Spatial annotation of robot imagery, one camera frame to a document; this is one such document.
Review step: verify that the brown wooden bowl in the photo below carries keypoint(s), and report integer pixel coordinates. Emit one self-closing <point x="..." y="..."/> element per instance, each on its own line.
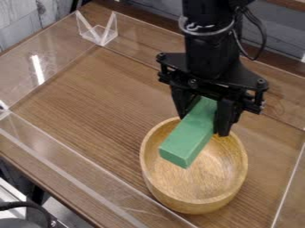
<point x="203" y="187"/>

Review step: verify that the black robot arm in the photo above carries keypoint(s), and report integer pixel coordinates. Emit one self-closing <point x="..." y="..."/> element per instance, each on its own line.
<point x="209" y="10"/>

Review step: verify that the black metal mount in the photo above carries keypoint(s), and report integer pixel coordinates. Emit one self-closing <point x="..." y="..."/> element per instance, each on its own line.
<point x="67" y="217"/>

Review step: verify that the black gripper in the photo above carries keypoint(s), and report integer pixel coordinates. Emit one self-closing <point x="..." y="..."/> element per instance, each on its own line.
<point x="207" y="70"/>

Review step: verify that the clear acrylic tray wall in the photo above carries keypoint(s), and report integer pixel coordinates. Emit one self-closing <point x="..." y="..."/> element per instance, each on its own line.
<point x="78" y="104"/>

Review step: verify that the green rectangular block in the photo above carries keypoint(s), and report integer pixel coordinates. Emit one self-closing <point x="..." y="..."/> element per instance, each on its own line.
<point x="190" y="135"/>

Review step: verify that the clear acrylic corner bracket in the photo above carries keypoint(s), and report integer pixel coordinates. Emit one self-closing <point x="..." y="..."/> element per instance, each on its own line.
<point x="98" y="34"/>

